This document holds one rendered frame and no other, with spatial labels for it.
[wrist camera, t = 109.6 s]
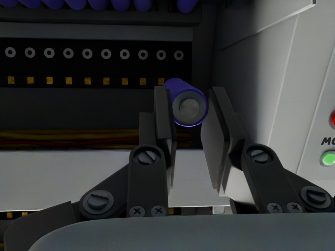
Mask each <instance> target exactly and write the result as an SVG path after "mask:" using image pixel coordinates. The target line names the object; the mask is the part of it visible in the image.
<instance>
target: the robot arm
mask: <svg viewBox="0 0 335 251"><path fill-rule="evenodd" d="M206 97H207V99H208V114H207V116H206V118H205V119H204V120H203V121H202V128H201V141H202V146H203V150H204V154H205V158H206V162H207V166H208V171H209V175H210V179H211V183H212V187H213V189H217V192H218V196H228V197H230V200H229V201H230V207H231V210H232V213H233V214H225V215H193V216H169V206H168V196H169V195H170V190H173V180H174V169H175V157H176V146H177V135H176V128H175V121H174V114H173V107H172V100H171V94H170V89H166V87H165V86H155V87H154V112H139V146H136V147H135V148H133V149H132V151H131V152H130V155H129V163H128V164H127V165H125V166H124V167H122V168H121V169H120V170H118V171H117V172H115V173H114V174H112V175H111V176H109V177H108V178H106V179H105V180H104V181H102V182H101V183H99V184H98V185H96V186H95V187H93V188H92V189H91V190H89V191H88V192H86V193H85V194H84V195H83V196H82V197H81V199H80V201H78V202H75V203H71V201H68V202H65V203H62V204H59V205H56V206H53V207H49V208H46V209H43V210H40V211H37V212H34V213H31V214H28V215H24V216H21V217H19V218H17V219H15V220H13V221H12V222H11V223H10V224H9V225H8V226H7V228H6V229H5V231H4V236H3V238H4V251H335V195H334V197H331V195H330V194H329V193H328V192H327V191H326V190H324V189H323V188H321V187H319V186H317V185H315V184H313V183H312V182H310V181H308V180H306V179H304V178H302V177H300V176H298V175H296V174H295V173H293V172H290V171H288V170H286V169H285V168H283V166H282V164H281V162H280V160H279V158H278V157H277V155H276V153H275V152H274V150H272V149H271V148H269V147H267V146H265V145H262V144H257V143H254V141H253V139H252V137H251V135H250V132H249V130H248V128H247V126H246V123H245V121H244V119H243V117H242V115H241V114H240V113H235V112H234V109H233V107H232V105H231V102H230V100H229V98H228V95H227V93H226V91H225V88H224V87H211V89H208V90H207V94H206Z"/></svg>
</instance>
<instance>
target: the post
mask: <svg viewBox="0 0 335 251"><path fill-rule="evenodd" d="M219 9H220V4H218V5H217V15H216V24H215V33H214V42H213V52H212V60H211V70H210V79H209V88H208V89H211V87H224V88H225V91H226V93H227V95H228V98H229V100H230V102H231V105H232V107H233V109H234V112H235V113H240V114H241V115H242V117H243V119H244V121H245V123H246V126H247V128H248V130H249V132H250V135H251V137H252V139H253V141H254V143H257V144H262V145H265V146H267V147H269V148H271V149H272V150H274V152H275V153H276V155H277V157H278V158H279V160H280V162H281V164H282V166H283V168H285V169H286V170H288V171H290V172H293V173H295V174H297V170H298V167H299V164H300V160H301V157H302V153H303V150H304V147H305V143H306V140H307V136H308V133H309V130H310V126H311V123H312V119H313V116H314V113H315V109H316V106H317V102H318V99H319V96H320V92H321V89H322V86H323V82H324V79H325V75H326V72H327V69H328V65H329V62H330V58H331V55H332V52H333V48H334V45H335V0H317V4H316V5H315V6H313V7H311V8H309V9H307V10H305V11H303V12H301V13H299V14H297V15H294V16H292V17H290V18H288V19H286V20H284V21H282V22H280V23H277V24H275V25H273V26H271V27H269V28H267V29H265V30H263V31H261V32H259V33H257V34H254V35H252V36H250V37H248V38H246V39H244V40H242V41H240V42H238V43H236V44H234V45H231V46H229V47H227V48H225V49H223V50H221V51H219V50H218V44H219ZM308 181H310V182H312V183H313V184H315V185H317V186H319V187H321V188H323V189H324V190H326V191H327V192H328V193H329V194H330V195H331V197H334V195H335V180H308ZM195 215H218V214H213V213H212V211H211V209H210V207H209V206H205V207H196V209H195Z"/></svg>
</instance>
